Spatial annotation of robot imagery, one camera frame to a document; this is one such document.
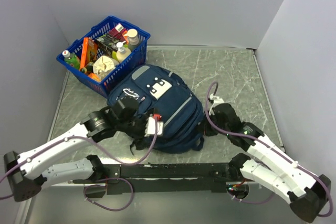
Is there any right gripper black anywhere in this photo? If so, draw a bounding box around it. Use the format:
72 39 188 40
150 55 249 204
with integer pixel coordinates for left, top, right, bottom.
197 110 230 137

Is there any navy blue student backpack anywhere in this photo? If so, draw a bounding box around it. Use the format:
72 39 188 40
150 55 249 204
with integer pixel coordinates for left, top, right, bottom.
107 64 204 154

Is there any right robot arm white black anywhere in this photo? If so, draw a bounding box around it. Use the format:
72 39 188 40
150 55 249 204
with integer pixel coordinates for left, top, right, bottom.
205 102 333 223

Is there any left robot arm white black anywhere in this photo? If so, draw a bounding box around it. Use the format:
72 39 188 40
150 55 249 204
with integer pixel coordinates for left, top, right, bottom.
4 97 162 202

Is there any beige crumpled bag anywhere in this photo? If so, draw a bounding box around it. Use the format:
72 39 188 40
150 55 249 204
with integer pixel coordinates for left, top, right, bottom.
93 55 119 80

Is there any white pump lotion bottle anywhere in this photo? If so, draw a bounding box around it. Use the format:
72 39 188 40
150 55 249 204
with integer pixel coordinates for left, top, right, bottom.
116 42 132 63

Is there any blue plastic shopping basket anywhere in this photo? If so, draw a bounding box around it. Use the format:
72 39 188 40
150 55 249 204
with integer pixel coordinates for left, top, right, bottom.
56 16 151 97

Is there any beige cap bottle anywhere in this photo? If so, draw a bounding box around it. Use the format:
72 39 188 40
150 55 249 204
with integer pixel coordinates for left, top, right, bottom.
125 29 140 51

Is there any orange snack box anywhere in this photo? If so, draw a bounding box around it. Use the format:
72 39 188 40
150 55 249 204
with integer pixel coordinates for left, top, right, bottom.
79 37 98 69

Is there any black green box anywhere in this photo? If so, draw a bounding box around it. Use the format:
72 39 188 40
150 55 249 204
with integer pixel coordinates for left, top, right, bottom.
94 34 119 56

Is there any green soda bottle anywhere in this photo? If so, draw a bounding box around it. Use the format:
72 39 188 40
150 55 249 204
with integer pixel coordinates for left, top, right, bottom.
62 50 80 70

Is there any small red white box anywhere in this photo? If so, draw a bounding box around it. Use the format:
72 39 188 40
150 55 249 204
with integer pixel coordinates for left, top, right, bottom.
109 23 127 42

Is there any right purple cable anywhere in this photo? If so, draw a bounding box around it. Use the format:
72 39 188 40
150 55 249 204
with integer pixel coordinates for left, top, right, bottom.
204 82 332 217

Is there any purple cable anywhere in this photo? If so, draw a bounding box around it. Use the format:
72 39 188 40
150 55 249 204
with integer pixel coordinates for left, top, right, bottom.
0 118 160 211
204 82 332 217

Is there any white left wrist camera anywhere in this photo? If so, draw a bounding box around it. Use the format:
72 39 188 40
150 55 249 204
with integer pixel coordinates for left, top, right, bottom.
144 115 164 137

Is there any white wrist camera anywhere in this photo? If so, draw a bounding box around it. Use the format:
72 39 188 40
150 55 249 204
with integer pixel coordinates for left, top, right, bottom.
144 115 164 137
208 93 225 106

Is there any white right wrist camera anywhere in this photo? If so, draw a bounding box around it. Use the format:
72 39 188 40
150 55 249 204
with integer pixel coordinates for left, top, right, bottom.
208 93 225 106

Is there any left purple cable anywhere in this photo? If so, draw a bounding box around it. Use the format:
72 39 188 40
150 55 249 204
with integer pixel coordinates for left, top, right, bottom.
0 118 160 211

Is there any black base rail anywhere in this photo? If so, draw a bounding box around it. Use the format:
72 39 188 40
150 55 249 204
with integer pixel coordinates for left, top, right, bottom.
73 162 259 196

